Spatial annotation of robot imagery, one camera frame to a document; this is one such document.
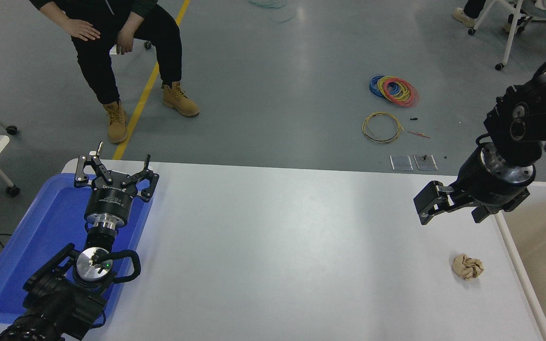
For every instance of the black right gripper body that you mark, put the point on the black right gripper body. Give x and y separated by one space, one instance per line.
481 184

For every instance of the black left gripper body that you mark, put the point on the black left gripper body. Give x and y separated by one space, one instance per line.
109 201

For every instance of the tan paper ball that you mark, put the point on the tan paper ball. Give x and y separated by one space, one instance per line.
467 266

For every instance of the person's right forearm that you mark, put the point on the person's right forearm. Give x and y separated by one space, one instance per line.
57 13

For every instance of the person's left forearm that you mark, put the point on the person's left forearm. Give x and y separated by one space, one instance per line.
133 23

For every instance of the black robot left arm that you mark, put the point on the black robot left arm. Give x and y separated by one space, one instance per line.
50 308

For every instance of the person's left hand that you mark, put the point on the person's left hand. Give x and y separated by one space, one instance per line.
125 42

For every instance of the person's right hand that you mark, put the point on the person's right hand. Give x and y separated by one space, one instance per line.
83 31

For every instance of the small metal pin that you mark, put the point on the small metal pin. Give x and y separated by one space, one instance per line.
100 149

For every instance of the clear plastic plate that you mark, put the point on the clear plastic plate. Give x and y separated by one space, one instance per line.
425 163
401 163

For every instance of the blue plastic tray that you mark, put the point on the blue plastic tray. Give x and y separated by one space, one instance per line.
40 227

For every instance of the seated person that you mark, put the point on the seated person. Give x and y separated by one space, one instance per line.
97 66

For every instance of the white rolling chair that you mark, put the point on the white rolling chair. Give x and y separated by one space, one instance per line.
510 45

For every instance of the person beside white chair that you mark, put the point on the person beside white chair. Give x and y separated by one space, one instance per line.
465 18

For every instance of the stack of clear discs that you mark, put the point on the stack of clear discs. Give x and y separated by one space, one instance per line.
280 12

